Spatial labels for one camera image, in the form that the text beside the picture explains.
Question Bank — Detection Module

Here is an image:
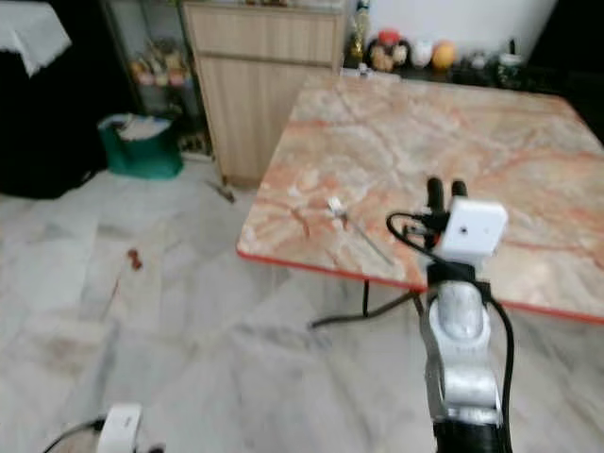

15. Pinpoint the silver metal fork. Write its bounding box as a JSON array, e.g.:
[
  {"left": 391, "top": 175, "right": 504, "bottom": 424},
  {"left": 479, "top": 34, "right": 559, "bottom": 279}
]
[{"left": 327, "top": 195, "right": 394, "bottom": 266}]

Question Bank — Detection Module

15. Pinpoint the orange round ornament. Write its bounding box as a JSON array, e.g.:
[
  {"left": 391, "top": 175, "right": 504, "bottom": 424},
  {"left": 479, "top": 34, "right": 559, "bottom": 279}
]
[{"left": 430, "top": 41, "right": 457, "bottom": 72}]

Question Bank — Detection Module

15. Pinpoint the black furniture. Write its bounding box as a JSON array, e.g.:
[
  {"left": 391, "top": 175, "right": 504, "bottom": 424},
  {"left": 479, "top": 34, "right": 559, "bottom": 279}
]
[{"left": 0, "top": 0, "right": 133, "bottom": 200}]

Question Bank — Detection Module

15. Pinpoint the white ornament jar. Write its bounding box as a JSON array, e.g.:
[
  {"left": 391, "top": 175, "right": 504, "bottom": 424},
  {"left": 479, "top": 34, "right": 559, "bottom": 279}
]
[{"left": 409, "top": 40, "right": 433, "bottom": 70}]

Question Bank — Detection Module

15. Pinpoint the light wooden cabinet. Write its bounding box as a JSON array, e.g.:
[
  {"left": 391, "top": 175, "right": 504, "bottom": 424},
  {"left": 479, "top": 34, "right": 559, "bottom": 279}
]
[{"left": 181, "top": 2, "right": 346, "bottom": 188}]

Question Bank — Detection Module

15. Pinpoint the tall glass bottle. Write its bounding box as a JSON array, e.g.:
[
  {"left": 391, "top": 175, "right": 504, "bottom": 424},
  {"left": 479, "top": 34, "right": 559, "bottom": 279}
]
[{"left": 347, "top": 0, "right": 373, "bottom": 67}]

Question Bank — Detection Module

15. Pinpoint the white cloth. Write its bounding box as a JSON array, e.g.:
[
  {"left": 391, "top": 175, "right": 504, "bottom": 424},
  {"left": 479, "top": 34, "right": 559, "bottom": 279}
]
[{"left": 0, "top": 0, "right": 73, "bottom": 77}]

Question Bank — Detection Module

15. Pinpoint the black metal table frame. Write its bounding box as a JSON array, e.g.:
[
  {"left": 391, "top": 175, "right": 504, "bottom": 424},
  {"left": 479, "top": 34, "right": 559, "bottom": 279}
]
[{"left": 309, "top": 277, "right": 428, "bottom": 330}]

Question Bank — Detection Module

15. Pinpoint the red brown figurine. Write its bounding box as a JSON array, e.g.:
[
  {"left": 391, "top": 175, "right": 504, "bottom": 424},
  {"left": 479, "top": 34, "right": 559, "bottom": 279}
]
[{"left": 366, "top": 28, "right": 411, "bottom": 74}]

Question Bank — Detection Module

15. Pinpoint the glass display shelf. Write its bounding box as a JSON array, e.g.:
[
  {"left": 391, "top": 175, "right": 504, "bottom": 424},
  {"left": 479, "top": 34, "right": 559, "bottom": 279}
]
[{"left": 102, "top": 0, "right": 210, "bottom": 158}]

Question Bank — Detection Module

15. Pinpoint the dark glass jar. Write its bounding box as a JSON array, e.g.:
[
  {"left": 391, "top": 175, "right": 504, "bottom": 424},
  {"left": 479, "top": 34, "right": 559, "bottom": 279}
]
[{"left": 497, "top": 39, "right": 526, "bottom": 80}]

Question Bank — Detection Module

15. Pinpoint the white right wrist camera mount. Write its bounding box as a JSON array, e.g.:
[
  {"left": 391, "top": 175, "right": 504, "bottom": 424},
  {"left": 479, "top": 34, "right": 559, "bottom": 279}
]
[{"left": 437, "top": 197, "right": 510, "bottom": 268}]

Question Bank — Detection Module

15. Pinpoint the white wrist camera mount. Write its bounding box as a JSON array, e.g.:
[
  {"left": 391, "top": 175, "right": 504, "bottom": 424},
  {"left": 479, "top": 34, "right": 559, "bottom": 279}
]
[
  {"left": 98, "top": 403, "right": 143, "bottom": 453},
  {"left": 437, "top": 197, "right": 510, "bottom": 268}
]

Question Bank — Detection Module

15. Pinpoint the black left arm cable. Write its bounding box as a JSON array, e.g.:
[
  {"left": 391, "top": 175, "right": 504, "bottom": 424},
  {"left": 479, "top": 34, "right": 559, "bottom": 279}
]
[{"left": 42, "top": 417, "right": 105, "bottom": 453}]

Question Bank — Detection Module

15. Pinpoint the green bag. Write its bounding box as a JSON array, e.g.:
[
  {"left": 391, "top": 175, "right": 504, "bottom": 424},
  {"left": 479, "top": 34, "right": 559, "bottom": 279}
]
[{"left": 98, "top": 113, "right": 185, "bottom": 181}]

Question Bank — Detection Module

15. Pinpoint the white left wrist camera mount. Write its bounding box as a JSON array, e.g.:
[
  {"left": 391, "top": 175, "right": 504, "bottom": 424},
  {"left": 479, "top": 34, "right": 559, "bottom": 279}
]
[{"left": 98, "top": 403, "right": 143, "bottom": 453}]

